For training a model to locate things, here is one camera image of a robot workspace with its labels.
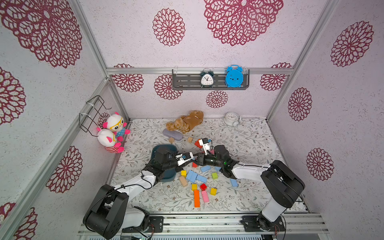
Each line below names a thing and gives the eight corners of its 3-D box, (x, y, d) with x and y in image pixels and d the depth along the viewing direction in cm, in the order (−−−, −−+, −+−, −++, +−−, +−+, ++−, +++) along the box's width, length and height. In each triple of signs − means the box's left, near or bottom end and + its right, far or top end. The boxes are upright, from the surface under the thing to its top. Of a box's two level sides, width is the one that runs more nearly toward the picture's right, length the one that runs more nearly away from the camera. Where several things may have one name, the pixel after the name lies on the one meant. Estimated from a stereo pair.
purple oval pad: (162, 136, 111) (161, 133, 108) (165, 131, 115) (164, 127, 111) (181, 141, 108) (180, 138, 105) (183, 136, 112) (183, 132, 108)
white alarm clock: (232, 129, 116) (233, 125, 113) (221, 119, 123) (222, 115, 120) (243, 123, 121) (244, 119, 117) (232, 114, 128) (233, 110, 124)
